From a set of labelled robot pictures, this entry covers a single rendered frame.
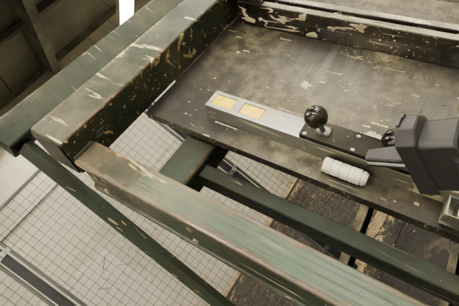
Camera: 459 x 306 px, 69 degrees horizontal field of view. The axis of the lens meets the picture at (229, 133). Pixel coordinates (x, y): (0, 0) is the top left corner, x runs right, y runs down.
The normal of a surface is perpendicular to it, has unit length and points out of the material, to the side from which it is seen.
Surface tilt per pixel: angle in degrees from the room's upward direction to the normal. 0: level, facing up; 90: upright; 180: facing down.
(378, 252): 57
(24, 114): 90
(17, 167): 90
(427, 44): 90
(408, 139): 50
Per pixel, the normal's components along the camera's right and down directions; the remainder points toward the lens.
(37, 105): 0.34, -0.37
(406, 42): -0.51, 0.69
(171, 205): -0.13, -0.65
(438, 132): -0.57, -0.71
